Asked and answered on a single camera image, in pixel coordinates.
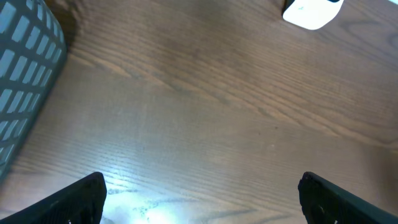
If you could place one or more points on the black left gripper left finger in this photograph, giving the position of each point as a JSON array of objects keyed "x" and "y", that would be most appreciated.
[{"x": 80, "y": 202}]

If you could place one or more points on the white barcode scanner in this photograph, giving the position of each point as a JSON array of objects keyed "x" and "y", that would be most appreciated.
[{"x": 311, "y": 14}]

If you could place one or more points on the grey plastic shopping basket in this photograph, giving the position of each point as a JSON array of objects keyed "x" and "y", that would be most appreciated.
[{"x": 33, "y": 53}]

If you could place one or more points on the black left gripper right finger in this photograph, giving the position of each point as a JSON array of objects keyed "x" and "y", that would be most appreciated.
[{"x": 325, "y": 202}]

